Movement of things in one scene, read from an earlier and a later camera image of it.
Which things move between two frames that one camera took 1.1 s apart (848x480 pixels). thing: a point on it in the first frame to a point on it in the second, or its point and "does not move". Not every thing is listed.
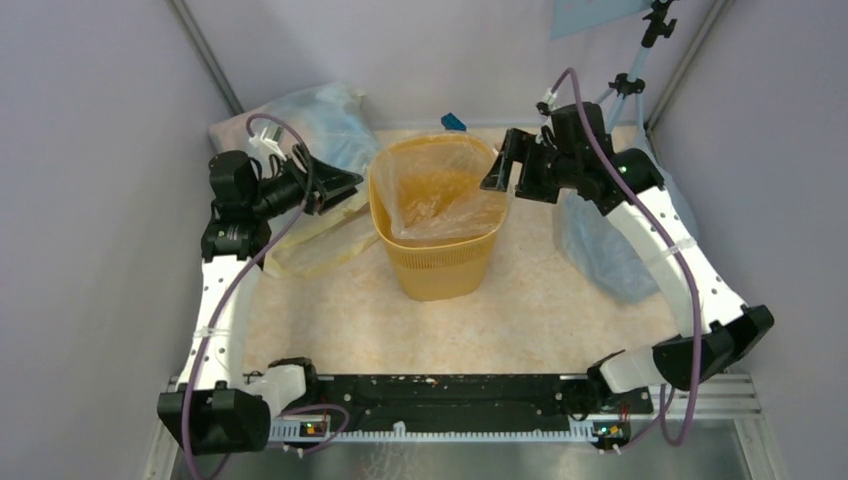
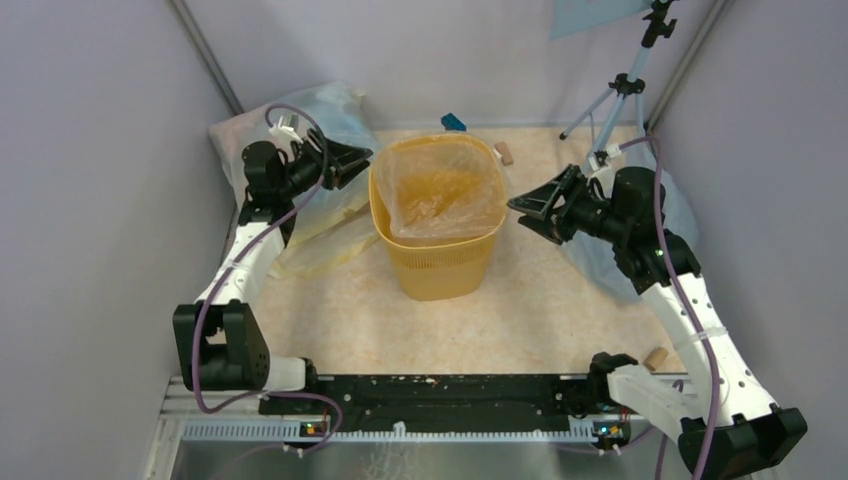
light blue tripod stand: x=623 y=86 does not move
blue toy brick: x=451 y=122 does not move
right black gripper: x=521 y=147 to x=541 y=214
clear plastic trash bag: x=431 y=188 does not move
